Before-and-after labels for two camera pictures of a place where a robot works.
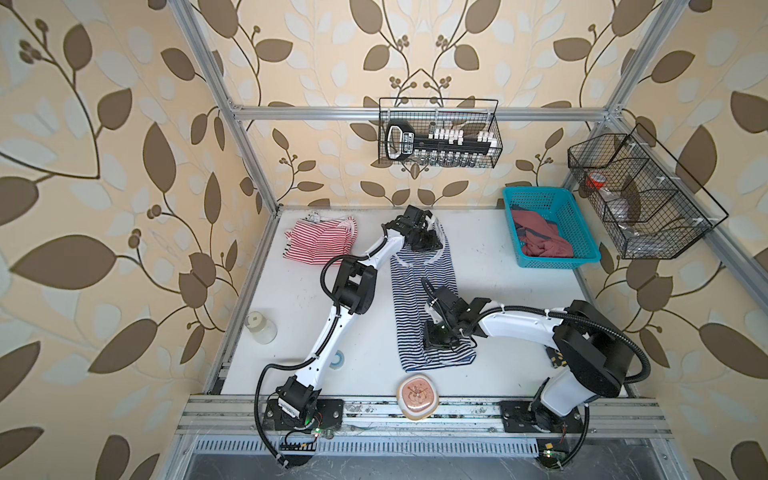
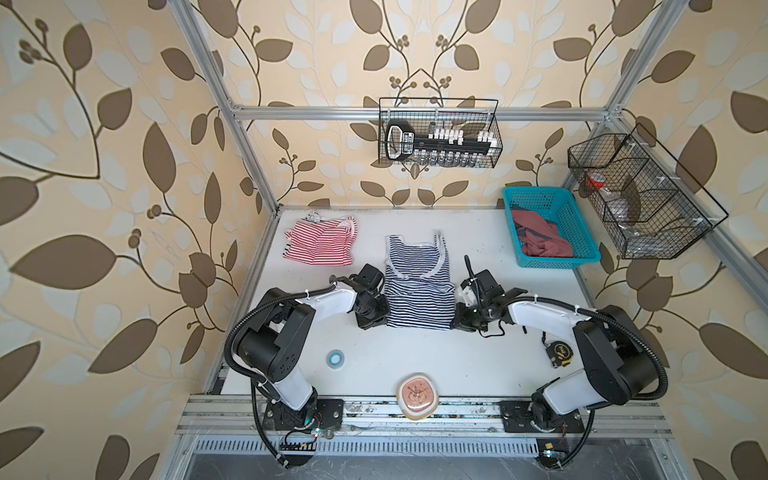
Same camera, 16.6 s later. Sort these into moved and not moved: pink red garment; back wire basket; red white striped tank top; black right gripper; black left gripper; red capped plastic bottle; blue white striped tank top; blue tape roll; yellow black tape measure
Moved: black left gripper; black right gripper; blue white striped tank top
Not moved: yellow black tape measure; red capped plastic bottle; pink red garment; red white striped tank top; back wire basket; blue tape roll
